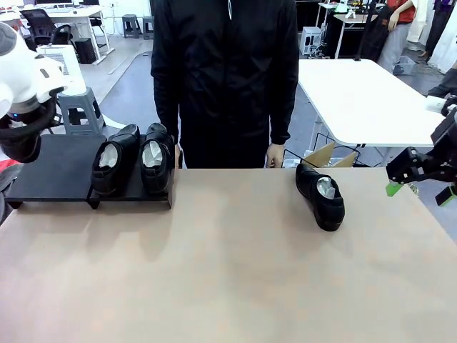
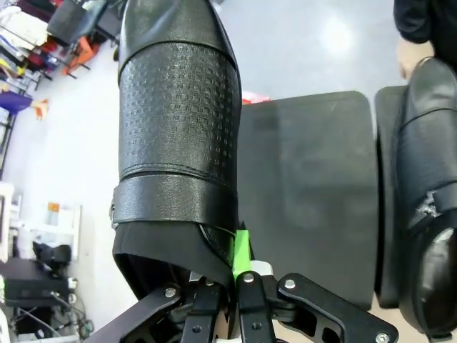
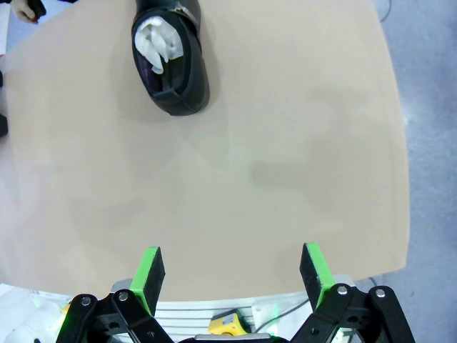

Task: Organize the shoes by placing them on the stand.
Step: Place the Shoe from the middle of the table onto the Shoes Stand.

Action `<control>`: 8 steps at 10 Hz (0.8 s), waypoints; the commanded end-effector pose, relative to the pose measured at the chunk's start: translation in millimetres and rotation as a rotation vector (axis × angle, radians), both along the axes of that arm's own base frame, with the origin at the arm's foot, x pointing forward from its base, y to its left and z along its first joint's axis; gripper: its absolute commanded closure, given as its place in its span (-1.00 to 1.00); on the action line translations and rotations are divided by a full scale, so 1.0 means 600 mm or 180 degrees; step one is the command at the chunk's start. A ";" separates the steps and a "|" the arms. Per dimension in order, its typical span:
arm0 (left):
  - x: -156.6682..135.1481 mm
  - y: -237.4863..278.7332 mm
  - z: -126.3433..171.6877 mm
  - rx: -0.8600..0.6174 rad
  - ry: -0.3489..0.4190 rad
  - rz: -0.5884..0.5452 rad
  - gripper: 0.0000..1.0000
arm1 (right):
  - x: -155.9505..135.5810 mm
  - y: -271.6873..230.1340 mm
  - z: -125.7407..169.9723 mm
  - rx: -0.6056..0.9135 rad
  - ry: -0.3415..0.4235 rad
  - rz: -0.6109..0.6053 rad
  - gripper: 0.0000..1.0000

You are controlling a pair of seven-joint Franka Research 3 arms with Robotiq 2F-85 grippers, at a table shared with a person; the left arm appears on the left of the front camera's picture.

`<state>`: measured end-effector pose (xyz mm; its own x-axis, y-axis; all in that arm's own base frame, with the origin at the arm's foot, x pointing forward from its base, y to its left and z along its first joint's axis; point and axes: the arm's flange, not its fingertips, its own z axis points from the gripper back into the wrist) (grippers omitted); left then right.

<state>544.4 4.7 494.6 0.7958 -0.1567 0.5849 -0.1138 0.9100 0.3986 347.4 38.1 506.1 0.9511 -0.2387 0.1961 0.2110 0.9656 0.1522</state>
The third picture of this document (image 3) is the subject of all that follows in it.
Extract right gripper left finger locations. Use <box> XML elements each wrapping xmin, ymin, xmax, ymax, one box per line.
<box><xmin>56</xmin><ymin>245</ymin><xmax>173</xmax><ymax>343</ymax></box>

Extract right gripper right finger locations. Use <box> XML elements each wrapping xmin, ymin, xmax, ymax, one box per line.
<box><xmin>291</xmin><ymin>242</ymin><xmax>417</xmax><ymax>343</ymax></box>

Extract black leather loafer shoe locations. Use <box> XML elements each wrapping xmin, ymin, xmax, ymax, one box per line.
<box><xmin>131</xmin><ymin>0</ymin><xmax>211</xmax><ymax>117</ymax></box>

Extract black shoe stand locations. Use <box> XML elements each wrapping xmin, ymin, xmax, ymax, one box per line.
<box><xmin>0</xmin><ymin>69</ymin><xmax>9</xmax><ymax>139</ymax></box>

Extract person's right hand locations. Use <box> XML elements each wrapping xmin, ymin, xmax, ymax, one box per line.
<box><xmin>12</xmin><ymin>0</ymin><xmax>40</xmax><ymax>24</ymax></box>

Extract white control box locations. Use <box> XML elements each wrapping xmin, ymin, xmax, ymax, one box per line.
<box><xmin>249</xmin><ymin>274</ymin><xmax>358</xmax><ymax>337</ymax></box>

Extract yellow emergency stop button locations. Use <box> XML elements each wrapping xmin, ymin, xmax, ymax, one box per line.
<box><xmin>209</xmin><ymin>309</ymin><xmax>247</xmax><ymax>337</ymax></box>

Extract white tissue paper shoe stuffing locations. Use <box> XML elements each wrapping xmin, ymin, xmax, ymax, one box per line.
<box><xmin>134</xmin><ymin>16</ymin><xmax>186</xmax><ymax>75</ymax></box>

